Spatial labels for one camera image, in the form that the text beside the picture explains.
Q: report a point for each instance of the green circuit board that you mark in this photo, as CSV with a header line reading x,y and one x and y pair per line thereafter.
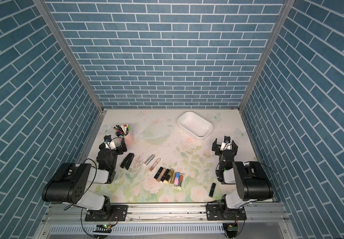
x,y
102,229
231,231

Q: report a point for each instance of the pink pen holder bucket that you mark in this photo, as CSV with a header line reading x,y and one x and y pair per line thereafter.
x,y
129,139

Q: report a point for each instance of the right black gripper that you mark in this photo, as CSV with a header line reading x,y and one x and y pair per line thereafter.
x,y
217,148

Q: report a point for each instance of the pink nude lipstick tube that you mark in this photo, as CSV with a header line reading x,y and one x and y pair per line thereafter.
x,y
155,164

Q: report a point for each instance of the white plastic storage box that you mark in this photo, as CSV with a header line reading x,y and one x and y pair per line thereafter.
x,y
195,125

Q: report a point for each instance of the brown beige lipstick tube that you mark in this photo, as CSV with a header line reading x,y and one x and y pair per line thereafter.
x,y
162,175

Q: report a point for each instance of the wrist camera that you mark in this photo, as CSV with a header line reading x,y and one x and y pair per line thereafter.
x,y
226,143
108,142

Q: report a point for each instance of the blue pink lipstick tube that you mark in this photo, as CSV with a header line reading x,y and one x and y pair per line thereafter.
x,y
176,180

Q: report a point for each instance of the pens in bucket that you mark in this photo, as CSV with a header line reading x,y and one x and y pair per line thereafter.
x,y
122,130

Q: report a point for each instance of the right green circuit board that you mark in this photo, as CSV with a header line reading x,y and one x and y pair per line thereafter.
x,y
231,231

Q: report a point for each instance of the black gold lipstick tube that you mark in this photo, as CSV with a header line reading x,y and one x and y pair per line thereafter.
x,y
168,175

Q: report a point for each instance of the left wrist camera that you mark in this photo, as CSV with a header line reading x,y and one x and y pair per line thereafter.
x,y
108,142

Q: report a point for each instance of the silver lipstick tube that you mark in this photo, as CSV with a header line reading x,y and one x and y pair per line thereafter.
x,y
149,160

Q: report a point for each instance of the left green circuit board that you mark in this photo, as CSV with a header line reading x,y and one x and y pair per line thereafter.
x,y
102,229

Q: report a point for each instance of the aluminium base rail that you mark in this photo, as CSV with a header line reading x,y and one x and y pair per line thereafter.
x,y
195,213

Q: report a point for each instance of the black stapler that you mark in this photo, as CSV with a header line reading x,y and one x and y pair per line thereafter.
x,y
126,163

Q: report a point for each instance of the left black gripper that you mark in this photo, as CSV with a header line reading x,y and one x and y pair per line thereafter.
x,y
118,149

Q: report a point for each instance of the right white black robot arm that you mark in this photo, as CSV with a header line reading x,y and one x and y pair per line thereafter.
x,y
250,179

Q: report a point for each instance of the dark red lipstick tube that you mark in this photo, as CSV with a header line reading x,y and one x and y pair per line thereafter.
x,y
180,180

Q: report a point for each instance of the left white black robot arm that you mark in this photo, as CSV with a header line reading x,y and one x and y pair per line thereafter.
x,y
70,184

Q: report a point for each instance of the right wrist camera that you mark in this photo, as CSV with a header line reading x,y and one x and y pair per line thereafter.
x,y
226,143

